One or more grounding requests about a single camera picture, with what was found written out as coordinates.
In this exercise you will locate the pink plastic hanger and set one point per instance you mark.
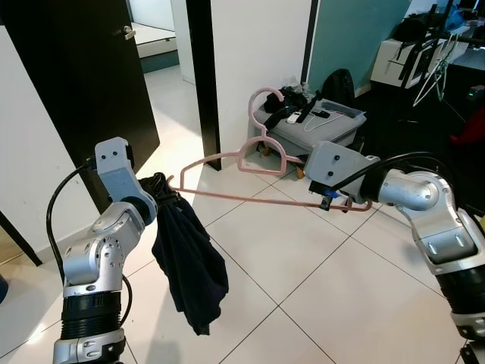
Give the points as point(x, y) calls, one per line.
point(262, 141)

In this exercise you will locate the black T-shirt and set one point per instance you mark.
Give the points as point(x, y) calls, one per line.
point(189, 258)

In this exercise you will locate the grey padded ottoman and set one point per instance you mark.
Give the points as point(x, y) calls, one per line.
point(318, 136)

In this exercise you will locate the white remote control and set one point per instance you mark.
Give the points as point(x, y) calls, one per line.
point(294, 117)

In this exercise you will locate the black bag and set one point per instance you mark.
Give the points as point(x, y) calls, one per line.
point(299, 98)

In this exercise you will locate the black backpack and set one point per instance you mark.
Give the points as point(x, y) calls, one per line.
point(339, 85)

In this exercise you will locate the black door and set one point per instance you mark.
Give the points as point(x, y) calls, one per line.
point(68, 76)

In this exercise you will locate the white storage box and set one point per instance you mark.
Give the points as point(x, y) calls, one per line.
point(390, 64)

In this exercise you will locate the black table leg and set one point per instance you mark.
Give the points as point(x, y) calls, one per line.
point(19, 236)

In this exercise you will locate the red cloth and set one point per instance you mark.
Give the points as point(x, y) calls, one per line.
point(471, 129)

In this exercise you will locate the dark blue bin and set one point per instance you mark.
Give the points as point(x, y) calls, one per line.
point(3, 288)

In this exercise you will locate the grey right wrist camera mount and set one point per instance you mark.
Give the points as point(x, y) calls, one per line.
point(341, 163)

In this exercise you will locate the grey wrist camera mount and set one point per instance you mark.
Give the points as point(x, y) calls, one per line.
point(117, 171)
point(341, 163)

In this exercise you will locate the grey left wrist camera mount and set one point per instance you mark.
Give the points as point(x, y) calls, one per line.
point(117, 171)

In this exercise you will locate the black door frame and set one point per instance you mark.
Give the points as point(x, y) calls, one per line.
point(203, 76)

